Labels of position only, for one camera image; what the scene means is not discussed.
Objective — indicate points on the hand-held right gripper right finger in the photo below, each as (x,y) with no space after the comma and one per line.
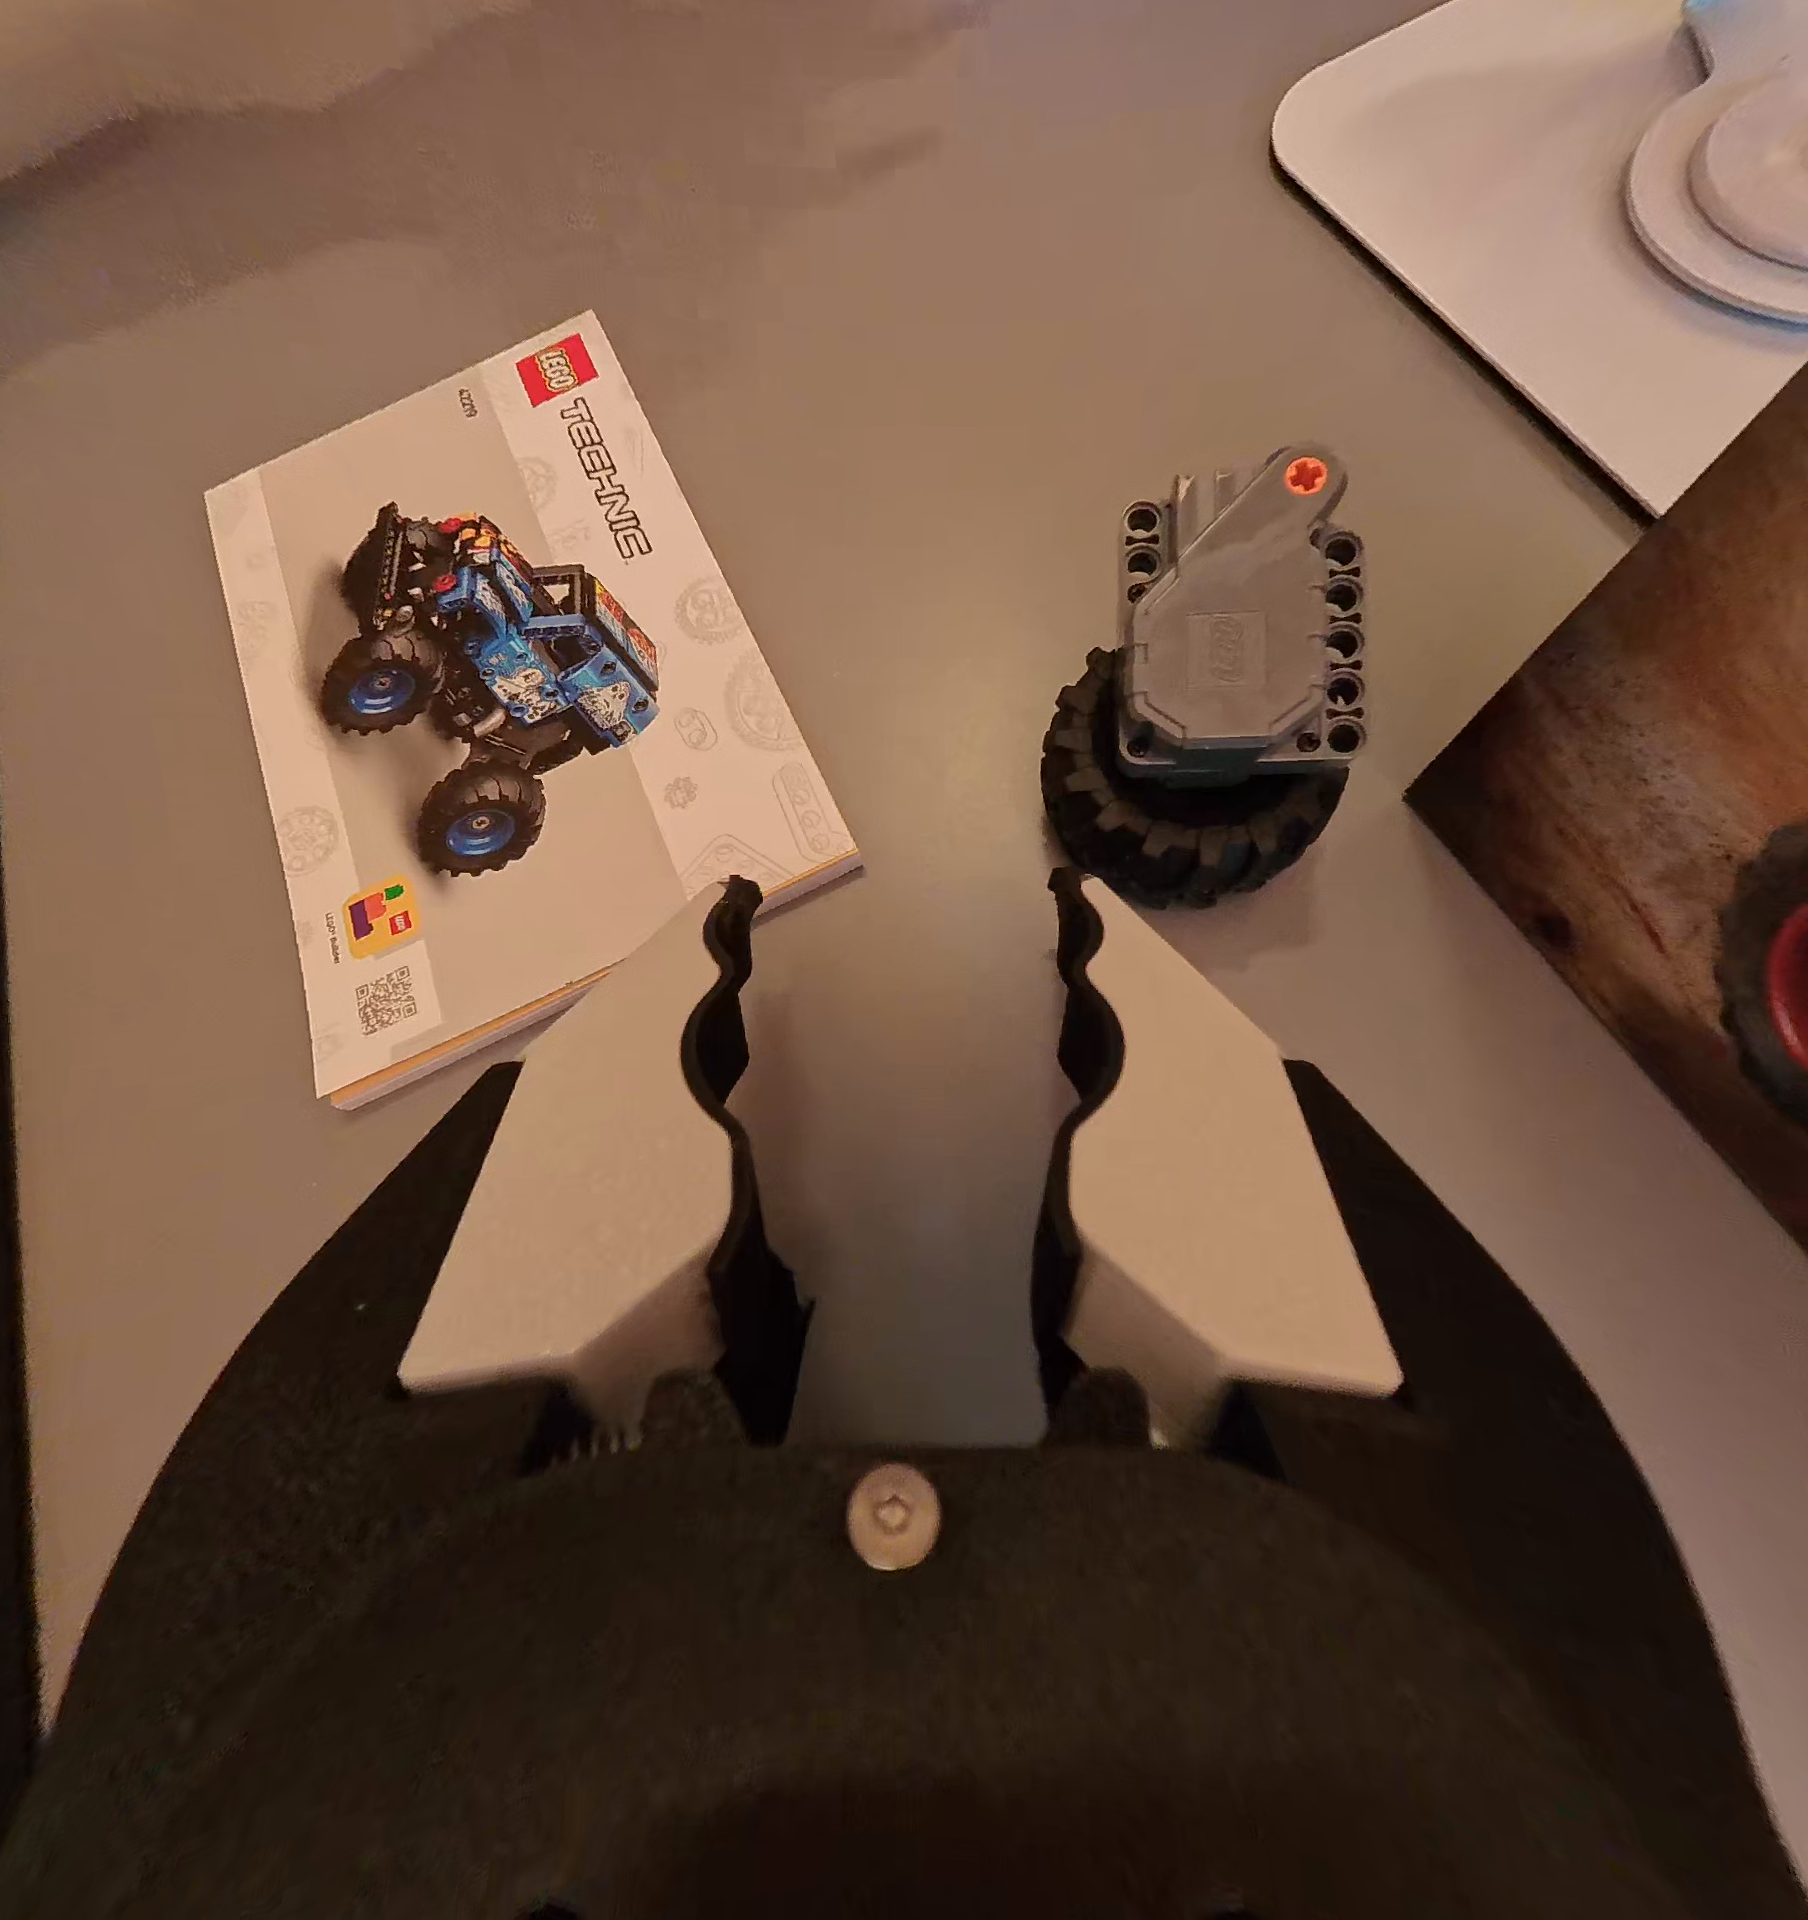
(1220,1200)

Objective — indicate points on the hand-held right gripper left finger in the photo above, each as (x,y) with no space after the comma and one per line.
(590,1200)

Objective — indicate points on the toy truck instruction booklet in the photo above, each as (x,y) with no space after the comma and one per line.
(695,722)

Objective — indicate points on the dark toy truck box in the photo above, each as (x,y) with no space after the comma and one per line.
(1624,780)

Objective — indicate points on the grey desk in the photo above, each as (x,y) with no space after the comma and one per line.
(920,450)

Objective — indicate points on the black toy tyre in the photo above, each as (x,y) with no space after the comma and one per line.
(1144,839)

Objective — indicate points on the grey toy motor block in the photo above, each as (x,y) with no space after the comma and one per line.
(1220,647)

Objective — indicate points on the white sign stand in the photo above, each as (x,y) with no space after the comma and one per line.
(1445,179)

